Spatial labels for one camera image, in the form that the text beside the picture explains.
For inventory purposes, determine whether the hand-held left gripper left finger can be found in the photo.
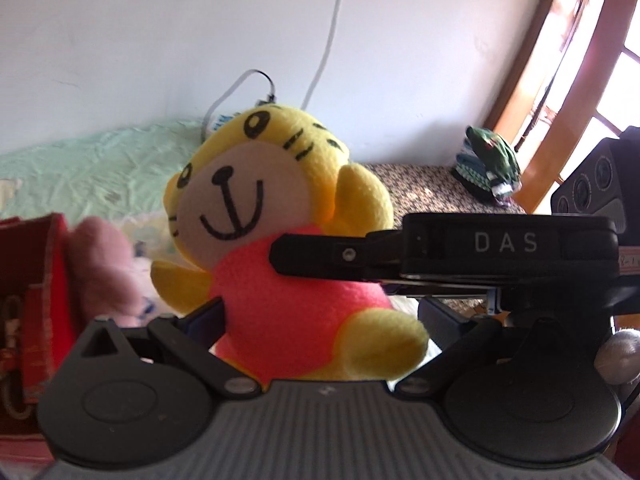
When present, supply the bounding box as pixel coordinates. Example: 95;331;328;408
80;297;262;399

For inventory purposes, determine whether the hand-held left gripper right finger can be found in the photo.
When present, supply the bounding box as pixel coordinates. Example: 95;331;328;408
390;300;551;397

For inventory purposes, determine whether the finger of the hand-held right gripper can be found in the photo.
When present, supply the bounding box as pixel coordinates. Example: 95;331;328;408
269;230;406;283

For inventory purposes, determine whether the yellow tiger plush toy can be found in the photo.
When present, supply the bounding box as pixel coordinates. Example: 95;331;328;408
150;103;431;383

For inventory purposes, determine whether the mauve pink plush toy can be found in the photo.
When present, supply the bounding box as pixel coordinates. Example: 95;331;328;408
65;216;148;328

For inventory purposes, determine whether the red cardboard box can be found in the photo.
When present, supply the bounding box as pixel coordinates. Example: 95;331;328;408
0;212;76;436

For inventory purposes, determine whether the green folded clothes pile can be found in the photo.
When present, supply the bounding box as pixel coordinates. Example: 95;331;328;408
451;125;523;207

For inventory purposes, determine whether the pink plush with plaid bow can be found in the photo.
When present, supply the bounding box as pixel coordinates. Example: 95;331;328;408
117;220;161;326

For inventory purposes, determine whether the brown patterned cloth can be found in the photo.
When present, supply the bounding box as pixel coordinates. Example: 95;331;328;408
360;162;541;216

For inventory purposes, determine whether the grey fuzzy ball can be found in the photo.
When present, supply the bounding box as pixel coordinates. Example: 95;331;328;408
595;329;640;386

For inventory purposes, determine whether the light green bed sheet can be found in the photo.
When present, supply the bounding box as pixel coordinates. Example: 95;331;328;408
0;117;211;241

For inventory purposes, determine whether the wooden door frame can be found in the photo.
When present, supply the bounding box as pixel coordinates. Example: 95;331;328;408
487;0;640;213

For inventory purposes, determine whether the white charger cable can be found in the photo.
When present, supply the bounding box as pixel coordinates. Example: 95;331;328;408
202;69;278;138

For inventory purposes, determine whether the white wall cable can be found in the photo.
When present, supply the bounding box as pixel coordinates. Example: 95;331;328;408
300;0;357;108

